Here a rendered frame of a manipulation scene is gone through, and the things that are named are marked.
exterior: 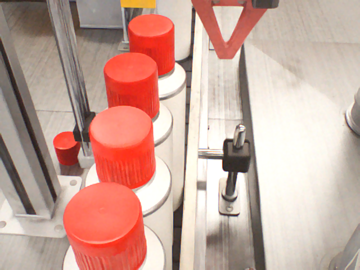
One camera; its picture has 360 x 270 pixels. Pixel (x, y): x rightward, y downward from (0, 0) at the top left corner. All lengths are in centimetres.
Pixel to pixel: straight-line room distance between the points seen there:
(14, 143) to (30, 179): 5
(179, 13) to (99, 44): 24
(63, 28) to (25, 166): 15
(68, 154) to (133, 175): 32
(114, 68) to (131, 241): 11
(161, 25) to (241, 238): 27
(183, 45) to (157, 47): 32
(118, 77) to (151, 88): 2
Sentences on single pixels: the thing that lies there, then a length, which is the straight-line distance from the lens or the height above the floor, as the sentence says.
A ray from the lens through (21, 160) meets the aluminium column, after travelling 41.
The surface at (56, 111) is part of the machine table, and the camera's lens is 62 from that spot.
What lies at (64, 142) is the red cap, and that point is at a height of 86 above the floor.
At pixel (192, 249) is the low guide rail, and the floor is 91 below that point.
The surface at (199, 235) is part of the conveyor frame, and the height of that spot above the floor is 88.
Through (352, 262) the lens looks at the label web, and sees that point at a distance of 31.
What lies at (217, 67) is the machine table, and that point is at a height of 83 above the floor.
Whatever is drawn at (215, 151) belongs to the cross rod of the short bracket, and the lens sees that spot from 43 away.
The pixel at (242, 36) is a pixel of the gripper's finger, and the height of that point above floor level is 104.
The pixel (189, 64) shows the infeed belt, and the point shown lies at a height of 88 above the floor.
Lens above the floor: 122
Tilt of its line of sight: 45 degrees down
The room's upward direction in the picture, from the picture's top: straight up
